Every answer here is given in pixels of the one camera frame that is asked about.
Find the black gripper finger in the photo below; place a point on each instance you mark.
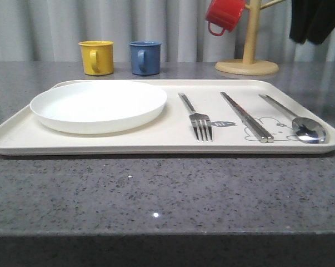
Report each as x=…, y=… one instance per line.
x=303, y=12
x=323, y=22

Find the silver metal spoon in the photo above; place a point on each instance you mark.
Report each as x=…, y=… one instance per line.
x=306, y=129

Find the silver metal fork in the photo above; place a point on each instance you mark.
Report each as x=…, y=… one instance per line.
x=201, y=123

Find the white round plate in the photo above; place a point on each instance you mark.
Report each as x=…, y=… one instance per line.
x=99, y=107

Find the wooden mug tree stand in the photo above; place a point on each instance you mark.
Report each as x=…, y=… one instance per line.
x=248, y=65

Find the red enamel mug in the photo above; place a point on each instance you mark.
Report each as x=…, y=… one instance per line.
x=224, y=14

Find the blue enamel mug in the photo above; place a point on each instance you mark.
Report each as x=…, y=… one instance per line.
x=145, y=57

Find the beige rabbit serving tray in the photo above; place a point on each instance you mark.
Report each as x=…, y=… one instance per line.
x=171, y=132

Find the yellow enamel mug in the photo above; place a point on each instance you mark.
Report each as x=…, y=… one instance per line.
x=97, y=57

